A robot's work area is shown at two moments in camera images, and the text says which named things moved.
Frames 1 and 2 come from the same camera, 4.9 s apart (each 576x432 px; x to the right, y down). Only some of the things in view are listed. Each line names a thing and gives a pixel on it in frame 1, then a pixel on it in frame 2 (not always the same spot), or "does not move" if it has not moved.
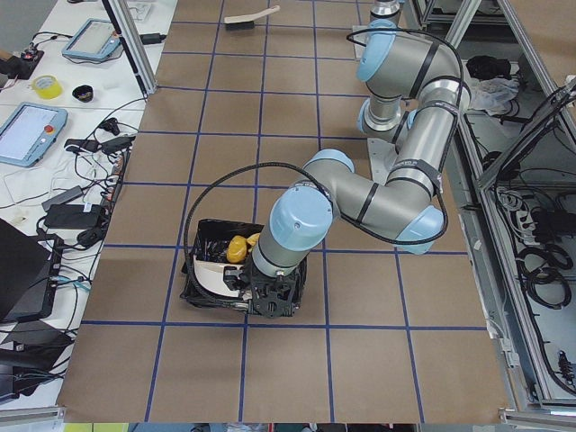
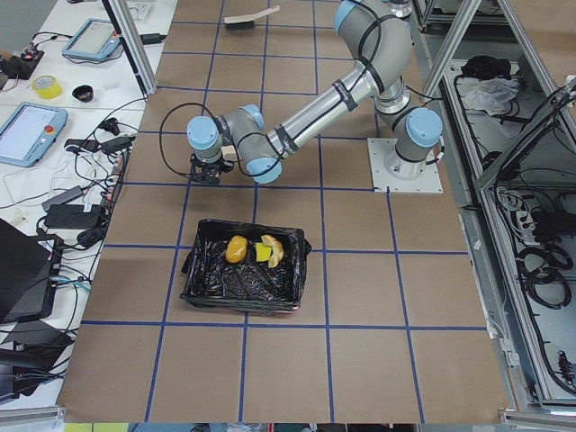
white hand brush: x=245 y=22 does not move
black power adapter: x=152 y=38 does not move
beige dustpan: x=211 y=274 → x=229 y=153
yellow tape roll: x=47 y=86 does not move
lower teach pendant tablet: x=96 y=40 does not move
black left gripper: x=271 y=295 → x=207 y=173
